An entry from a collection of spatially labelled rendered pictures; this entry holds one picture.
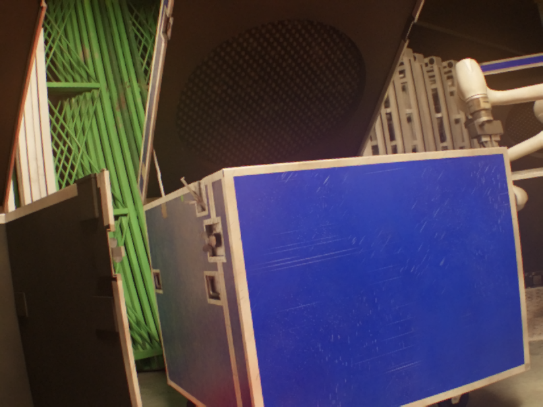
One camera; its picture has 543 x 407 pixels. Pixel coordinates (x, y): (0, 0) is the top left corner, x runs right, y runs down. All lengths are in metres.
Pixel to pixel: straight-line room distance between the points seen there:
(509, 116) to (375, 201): 3.05
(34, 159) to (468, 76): 2.25
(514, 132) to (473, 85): 2.68
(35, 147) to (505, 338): 2.52
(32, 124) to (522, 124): 3.42
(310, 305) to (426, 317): 0.40
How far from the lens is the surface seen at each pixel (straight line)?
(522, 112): 4.88
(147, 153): 2.68
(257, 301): 1.77
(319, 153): 3.04
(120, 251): 1.47
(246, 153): 2.94
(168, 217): 2.43
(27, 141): 3.54
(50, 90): 4.50
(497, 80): 4.57
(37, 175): 3.52
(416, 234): 2.02
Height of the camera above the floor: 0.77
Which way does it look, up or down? 2 degrees up
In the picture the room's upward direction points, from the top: 7 degrees counter-clockwise
